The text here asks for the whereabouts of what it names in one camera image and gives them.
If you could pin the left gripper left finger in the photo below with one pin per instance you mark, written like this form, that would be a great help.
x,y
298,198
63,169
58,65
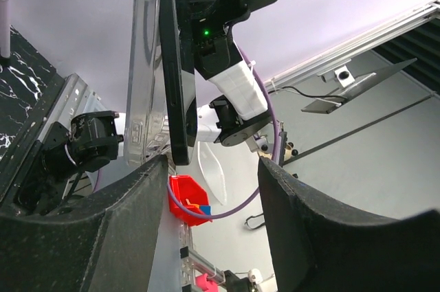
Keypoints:
x,y
103,242

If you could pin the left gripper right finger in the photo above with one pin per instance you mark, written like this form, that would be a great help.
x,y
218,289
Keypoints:
x,y
318,243

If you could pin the clear magsafe phone case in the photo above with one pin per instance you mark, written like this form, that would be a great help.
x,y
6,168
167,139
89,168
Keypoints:
x,y
146,126

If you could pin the dark phone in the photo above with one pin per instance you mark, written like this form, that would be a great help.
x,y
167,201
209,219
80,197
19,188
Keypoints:
x,y
179,78

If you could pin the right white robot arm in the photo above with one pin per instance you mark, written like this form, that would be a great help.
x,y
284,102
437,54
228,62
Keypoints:
x,y
231,106

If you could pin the red plastic parts bin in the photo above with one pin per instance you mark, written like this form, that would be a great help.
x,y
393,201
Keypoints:
x,y
192,196

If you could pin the white perforated music stand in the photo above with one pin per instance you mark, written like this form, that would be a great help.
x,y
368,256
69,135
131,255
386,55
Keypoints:
x,y
5,30

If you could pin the grey metal bracket plate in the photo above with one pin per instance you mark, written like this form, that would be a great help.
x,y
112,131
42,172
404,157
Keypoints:
x,y
357,87

